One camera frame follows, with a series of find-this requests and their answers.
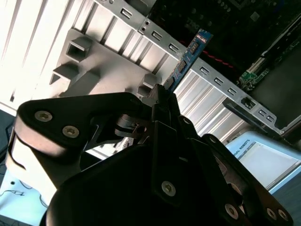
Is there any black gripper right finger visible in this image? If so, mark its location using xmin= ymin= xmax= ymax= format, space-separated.
xmin=166 ymin=93 xmax=294 ymax=226

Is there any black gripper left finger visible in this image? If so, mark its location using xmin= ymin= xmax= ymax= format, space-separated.
xmin=14 ymin=84 xmax=182 ymax=204

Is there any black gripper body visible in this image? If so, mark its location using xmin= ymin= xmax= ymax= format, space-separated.
xmin=44 ymin=141 xmax=225 ymax=226

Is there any blue RAM stick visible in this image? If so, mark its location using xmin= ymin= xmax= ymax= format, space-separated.
xmin=164 ymin=28 xmax=214 ymax=93

